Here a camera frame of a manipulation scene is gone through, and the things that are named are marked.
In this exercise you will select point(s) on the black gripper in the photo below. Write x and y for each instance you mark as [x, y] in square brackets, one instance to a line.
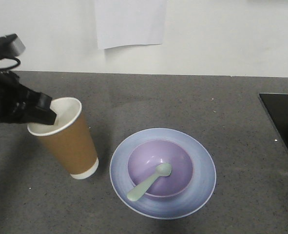
[20, 104]

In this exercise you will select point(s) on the brown paper cup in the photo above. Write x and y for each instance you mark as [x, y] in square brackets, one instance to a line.
[69, 139]

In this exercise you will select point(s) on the purple plastic bowl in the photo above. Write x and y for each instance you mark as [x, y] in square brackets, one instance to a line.
[147, 156]

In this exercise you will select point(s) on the pale green plastic spoon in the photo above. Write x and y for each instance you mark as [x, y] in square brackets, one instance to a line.
[162, 170]

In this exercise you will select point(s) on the light blue plate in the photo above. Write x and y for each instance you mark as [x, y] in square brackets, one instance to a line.
[193, 198]

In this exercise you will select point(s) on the white paper sheet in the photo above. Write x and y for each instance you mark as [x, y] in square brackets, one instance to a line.
[129, 22]

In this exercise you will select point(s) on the black glass gas hob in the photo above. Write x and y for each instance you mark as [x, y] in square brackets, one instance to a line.
[276, 105]

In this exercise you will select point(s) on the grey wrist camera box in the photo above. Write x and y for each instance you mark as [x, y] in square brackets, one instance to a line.
[13, 45]

